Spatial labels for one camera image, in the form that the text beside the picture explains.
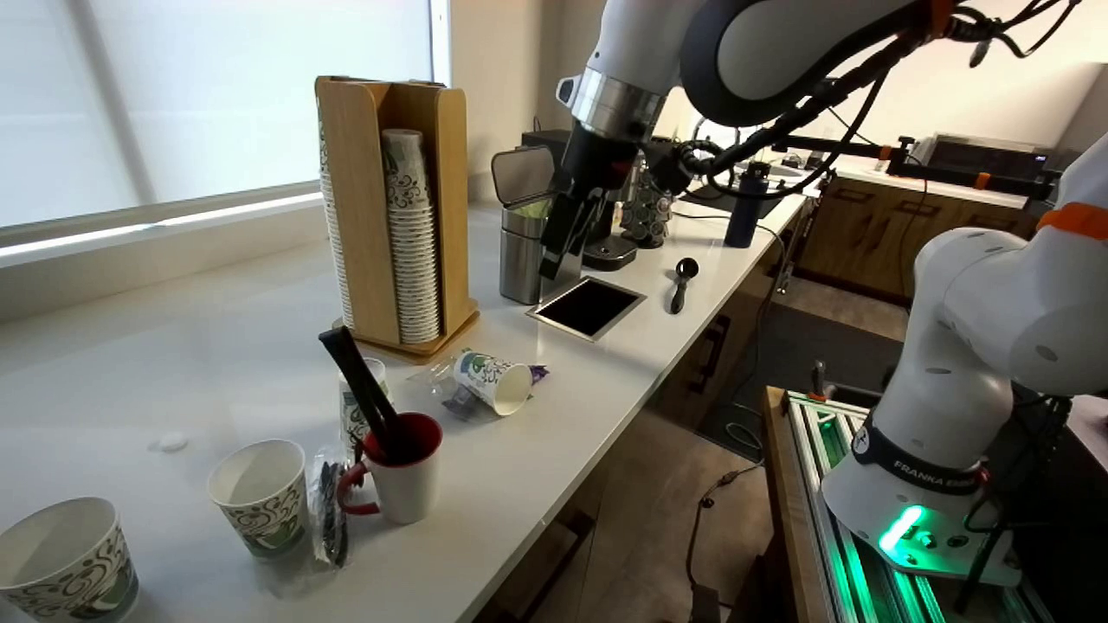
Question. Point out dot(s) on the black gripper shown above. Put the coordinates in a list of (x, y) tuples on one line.
[(588, 170)]

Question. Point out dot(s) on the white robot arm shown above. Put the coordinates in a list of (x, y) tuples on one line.
[(990, 313)]

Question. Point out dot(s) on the black coffee grinder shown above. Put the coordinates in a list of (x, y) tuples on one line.
[(602, 245)]

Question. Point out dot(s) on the black coffee scoop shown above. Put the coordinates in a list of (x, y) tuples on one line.
[(684, 273)]

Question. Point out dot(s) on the wooden cup dispenser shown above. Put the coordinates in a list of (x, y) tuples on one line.
[(349, 153)]

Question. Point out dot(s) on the stacked patterned paper cups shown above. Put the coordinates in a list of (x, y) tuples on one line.
[(409, 220)]

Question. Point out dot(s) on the middle patterned paper cup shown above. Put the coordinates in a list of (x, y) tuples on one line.
[(259, 493)]

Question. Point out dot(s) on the front left paper cup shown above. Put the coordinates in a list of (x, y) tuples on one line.
[(71, 567)]

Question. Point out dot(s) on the patterned jar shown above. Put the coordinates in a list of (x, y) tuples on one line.
[(649, 202)]

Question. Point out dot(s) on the black bottle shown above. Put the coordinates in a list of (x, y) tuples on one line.
[(744, 205)]

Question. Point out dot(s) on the clear plastic bag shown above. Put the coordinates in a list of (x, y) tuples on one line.
[(466, 400)]

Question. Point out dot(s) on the wooden cabinet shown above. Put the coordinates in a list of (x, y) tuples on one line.
[(865, 235)]

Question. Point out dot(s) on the black utensil in mug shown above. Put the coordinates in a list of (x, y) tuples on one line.
[(367, 393)]

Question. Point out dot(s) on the red and white mug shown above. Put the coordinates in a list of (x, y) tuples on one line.
[(407, 486)]

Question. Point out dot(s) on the scissors in plastic wrap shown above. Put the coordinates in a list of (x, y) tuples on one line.
[(334, 506)]

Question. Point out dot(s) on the white bottle cap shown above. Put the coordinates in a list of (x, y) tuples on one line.
[(170, 441)]

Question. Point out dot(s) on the green lit robot base rail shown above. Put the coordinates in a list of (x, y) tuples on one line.
[(854, 556)]

